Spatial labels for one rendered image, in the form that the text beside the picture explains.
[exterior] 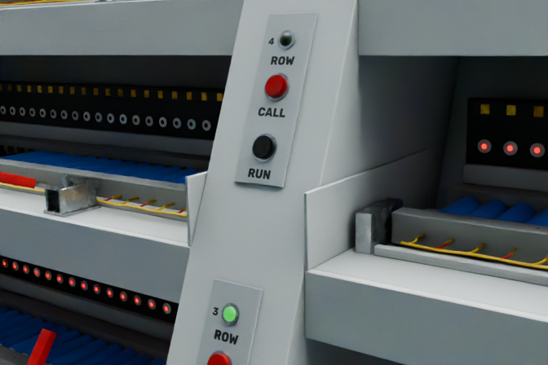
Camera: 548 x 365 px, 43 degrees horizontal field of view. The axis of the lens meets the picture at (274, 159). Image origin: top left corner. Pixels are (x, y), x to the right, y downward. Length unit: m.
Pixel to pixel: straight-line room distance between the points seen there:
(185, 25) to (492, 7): 0.24
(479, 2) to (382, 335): 0.21
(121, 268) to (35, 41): 0.26
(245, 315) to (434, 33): 0.22
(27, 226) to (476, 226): 0.37
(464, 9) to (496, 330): 0.19
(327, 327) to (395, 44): 0.19
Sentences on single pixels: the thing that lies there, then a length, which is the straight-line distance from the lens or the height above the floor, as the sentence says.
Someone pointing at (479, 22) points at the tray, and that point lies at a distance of 0.45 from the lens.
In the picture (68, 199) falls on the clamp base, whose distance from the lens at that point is 0.61.
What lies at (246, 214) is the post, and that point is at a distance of 0.48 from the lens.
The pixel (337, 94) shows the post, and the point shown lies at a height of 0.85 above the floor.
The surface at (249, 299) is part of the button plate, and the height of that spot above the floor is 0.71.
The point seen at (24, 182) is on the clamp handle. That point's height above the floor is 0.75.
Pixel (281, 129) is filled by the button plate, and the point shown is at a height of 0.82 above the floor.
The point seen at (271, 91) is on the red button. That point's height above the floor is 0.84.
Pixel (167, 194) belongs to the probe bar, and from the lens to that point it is 0.58.
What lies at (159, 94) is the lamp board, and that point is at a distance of 0.77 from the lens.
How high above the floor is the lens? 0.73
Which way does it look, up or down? 8 degrees up
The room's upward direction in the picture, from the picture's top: 11 degrees clockwise
